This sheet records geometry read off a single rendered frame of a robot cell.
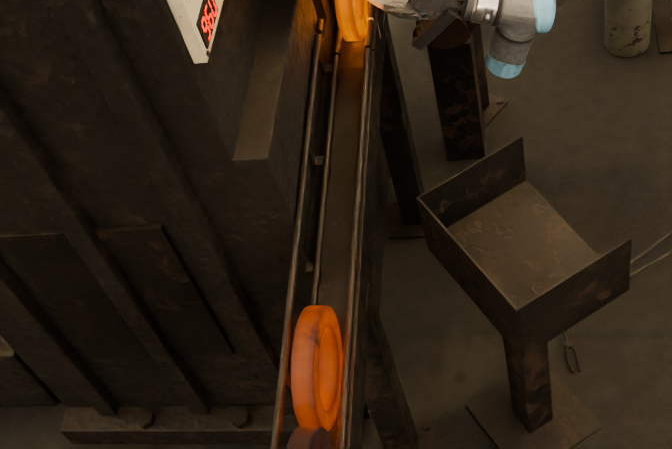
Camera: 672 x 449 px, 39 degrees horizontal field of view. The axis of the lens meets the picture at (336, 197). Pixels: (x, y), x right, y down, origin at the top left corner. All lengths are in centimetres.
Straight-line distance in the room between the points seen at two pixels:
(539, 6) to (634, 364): 80
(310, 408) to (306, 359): 7
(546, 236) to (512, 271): 9
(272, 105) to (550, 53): 140
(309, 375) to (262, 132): 38
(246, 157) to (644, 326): 109
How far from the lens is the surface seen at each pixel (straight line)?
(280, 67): 153
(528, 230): 158
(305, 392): 132
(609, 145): 250
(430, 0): 179
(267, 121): 145
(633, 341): 216
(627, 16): 262
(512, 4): 180
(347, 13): 177
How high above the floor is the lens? 187
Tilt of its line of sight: 49 degrees down
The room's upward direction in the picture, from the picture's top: 18 degrees counter-clockwise
